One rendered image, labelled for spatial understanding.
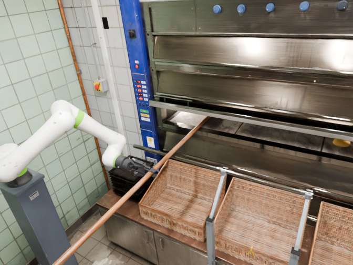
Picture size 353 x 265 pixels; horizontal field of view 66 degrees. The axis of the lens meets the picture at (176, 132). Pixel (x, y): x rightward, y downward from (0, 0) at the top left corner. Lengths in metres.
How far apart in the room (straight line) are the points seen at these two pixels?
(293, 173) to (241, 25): 1.03
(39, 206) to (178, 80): 1.27
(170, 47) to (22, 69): 1.17
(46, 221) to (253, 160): 1.50
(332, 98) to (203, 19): 0.89
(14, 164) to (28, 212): 0.42
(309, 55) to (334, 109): 0.34
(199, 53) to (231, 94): 0.35
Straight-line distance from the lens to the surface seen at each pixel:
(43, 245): 2.18
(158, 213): 2.11
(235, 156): 2.09
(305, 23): 1.67
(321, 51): 1.68
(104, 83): 2.48
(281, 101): 1.78
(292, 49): 1.70
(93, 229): 1.44
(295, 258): 1.64
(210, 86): 1.92
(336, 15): 1.65
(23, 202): 1.94
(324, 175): 2.01
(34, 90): 2.50
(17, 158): 1.66
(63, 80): 2.65
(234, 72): 1.82
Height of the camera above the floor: 2.21
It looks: 29 degrees down
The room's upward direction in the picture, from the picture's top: 5 degrees counter-clockwise
